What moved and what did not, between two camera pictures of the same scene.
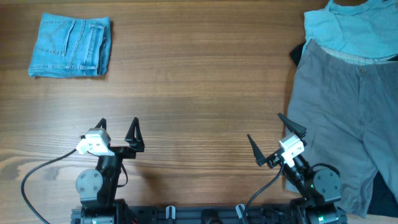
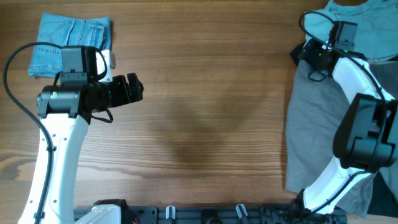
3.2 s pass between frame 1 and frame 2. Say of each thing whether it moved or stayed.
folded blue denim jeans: stayed
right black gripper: moved
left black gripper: moved
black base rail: stayed
